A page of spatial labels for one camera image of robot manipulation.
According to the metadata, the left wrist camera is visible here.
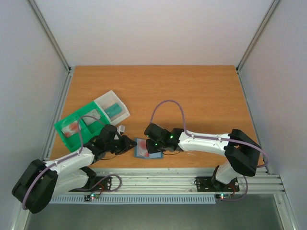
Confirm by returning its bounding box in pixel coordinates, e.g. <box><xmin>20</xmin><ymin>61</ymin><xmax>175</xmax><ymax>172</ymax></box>
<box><xmin>117</xmin><ymin>125</ymin><xmax>125</xmax><ymax>135</ymax></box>

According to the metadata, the red and white card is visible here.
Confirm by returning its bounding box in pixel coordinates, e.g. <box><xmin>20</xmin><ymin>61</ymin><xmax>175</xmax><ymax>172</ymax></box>
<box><xmin>138</xmin><ymin>139</ymin><xmax>149</xmax><ymax>158</ymax></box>

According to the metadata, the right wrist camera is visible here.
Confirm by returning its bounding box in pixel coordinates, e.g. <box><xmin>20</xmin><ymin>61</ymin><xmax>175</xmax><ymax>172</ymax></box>
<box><xmin>144</xmin><ymin>123</ymin><xmax>170</xmax><ymax>141</ymax></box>

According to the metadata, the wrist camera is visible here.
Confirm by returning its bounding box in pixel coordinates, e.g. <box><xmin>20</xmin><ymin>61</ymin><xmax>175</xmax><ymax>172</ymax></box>
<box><xmin>117</xmin><ymin>125</ymin><xmax>125</xmax><ymax>135</ymax></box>
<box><xmin>144</xmin><ymin>123</ymin><xmax>170</xmax><ymax>141</ymax></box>

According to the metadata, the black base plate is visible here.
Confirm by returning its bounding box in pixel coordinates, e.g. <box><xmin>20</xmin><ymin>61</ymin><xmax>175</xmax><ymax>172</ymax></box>
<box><xmin>70</xmin><ymin>176</ymin><xmax>112</xmax><ymax>192</ymax></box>
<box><xmin>194</xmin><ymin>176</ymin><xmax>240</xmax><ymax>192</ymax></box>

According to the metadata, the teal card in bin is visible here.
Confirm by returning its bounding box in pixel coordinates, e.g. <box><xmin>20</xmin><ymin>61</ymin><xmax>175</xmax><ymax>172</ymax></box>
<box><xmin>105</xmin><ymin>103</ymin><xmax>122</xmax><ymax>118</ymax></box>

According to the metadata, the teal card holder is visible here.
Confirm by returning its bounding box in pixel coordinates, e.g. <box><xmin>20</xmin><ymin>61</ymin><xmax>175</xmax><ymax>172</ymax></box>
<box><xmin>134</xmin><ymin>138</ymin><xmax>163</xmax><ymax>160</ymax></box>

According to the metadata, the grey slotted cable duct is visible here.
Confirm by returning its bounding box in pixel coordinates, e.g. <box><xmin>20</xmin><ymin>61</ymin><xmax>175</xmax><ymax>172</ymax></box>
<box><xmin>50</xmin><ymin>194</ymin><xmax>216</xmax><ymax>205</ymax></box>

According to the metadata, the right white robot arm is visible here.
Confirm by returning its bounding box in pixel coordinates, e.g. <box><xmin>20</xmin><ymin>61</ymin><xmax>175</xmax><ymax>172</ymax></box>
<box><xmin>144</xmin><ymin>123</ymin><xmax>260</xmax><ymax>191</ymax></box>

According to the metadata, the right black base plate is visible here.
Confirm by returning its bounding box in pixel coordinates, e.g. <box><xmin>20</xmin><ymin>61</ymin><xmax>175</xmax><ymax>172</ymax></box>
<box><xmin>194</xmin><ymin>176</ymin><xmax>240</xmax><ymax>192</ymax></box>

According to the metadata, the grey card in tray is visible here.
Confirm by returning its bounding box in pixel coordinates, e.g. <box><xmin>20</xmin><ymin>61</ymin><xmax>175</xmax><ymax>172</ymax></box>
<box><xmin>83</xmin><ymin>109</ymin><xmax>101</xmax><ymax>126</ymax></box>

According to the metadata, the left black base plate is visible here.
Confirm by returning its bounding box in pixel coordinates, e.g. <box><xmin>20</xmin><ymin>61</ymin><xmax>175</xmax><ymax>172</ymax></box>
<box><xmin>70</xmin><ymin>176</ymin><xmax>112</xmax><ymax>192</ymax></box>

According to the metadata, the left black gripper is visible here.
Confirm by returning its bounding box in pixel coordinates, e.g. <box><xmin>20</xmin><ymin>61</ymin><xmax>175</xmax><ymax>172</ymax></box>
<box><xmin>106</xmin><ymin>135</ymin><xmax>138</xmax><ymax>155</ymax></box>

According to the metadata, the red white card in tray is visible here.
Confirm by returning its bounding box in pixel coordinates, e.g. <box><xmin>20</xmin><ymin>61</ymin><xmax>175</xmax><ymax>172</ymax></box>
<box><xmin>61</xmin><ymin>121</ymin><xmax>81</xmax><ymax>138</ymax></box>

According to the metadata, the white translucent plastic bin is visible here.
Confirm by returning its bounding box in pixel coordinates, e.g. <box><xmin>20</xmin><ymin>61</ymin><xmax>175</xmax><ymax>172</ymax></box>
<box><xmin>94</xmin><ymin>90</ymin><xmax>130</xmax><ymax>125</ymax></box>

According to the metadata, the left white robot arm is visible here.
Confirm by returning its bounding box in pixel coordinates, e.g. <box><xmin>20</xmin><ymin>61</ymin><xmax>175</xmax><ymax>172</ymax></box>
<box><xmin>12</xmin><ymin>125</ymin><xmax>137</xmax><ymax>214</ymax></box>

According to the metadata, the aluminium front rail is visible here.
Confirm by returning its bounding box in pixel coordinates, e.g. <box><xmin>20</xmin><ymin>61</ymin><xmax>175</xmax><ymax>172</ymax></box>
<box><xmin>22</xmin><ymin>167</ymin><xmax>286</xmax><ymax>194</ymax></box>

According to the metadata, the green plastic tray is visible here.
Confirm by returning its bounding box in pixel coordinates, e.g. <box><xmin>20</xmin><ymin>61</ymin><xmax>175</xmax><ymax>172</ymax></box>
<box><xmin>54</xmin><ymin>102</ymin><xmax>110</xmax><ymax>152</ymax></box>

